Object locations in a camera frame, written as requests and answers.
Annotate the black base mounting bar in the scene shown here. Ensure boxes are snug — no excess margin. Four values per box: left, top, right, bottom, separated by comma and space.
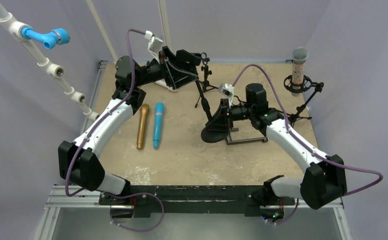
99, 185, 295, 218

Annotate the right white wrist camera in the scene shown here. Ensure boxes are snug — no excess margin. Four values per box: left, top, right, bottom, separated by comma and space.
218, 83, 234, 107

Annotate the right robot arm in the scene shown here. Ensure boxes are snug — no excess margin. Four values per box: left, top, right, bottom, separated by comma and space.
201, 83, 347, 210

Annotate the blue pipe fitting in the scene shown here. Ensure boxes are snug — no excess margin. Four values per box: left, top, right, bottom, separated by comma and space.
20, 27, 71, 50

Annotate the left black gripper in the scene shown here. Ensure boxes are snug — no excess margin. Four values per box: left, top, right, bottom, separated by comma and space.
134, 47, 198, 90

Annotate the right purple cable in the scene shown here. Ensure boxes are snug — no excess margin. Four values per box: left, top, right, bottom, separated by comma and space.
232, 64, 384, 197

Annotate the black shock-mount tripod stand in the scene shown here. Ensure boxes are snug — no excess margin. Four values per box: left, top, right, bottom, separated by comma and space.
281, 74, 324, 128

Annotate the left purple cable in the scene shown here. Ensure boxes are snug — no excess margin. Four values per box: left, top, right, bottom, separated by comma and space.
64, 28, 147, 197

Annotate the black round-base microphone stand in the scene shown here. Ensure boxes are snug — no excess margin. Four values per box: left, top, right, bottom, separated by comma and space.
175, 49, 231, 144

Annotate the dark grey metal pipe fitting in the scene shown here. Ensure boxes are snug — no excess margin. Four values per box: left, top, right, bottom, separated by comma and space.
225, 127, 268, 145

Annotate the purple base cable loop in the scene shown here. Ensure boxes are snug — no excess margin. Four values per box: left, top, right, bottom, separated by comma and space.
97, 190, 165, 233

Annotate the black tripod microphone stand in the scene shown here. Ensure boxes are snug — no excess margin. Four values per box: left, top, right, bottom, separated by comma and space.
199, 52, 218, 94

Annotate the blue microphone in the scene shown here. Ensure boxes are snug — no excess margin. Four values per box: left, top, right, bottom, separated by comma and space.
153, 102, 165, 149

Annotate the gold microphone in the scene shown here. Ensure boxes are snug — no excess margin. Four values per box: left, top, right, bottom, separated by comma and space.
136, 103, 150, 150

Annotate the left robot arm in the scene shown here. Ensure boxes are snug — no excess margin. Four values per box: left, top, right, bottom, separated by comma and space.
58, 46, 202, 205

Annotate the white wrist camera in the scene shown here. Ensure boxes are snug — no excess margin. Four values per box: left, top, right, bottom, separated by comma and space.
144, 30, 163, 62
218, 83, 234, 107

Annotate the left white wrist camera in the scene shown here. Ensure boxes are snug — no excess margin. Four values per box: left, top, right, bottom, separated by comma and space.
144, 30, 163, 62

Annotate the glitter silver-head microphone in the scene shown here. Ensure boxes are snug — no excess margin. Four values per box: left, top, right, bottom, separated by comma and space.
291, 47, 309, 97

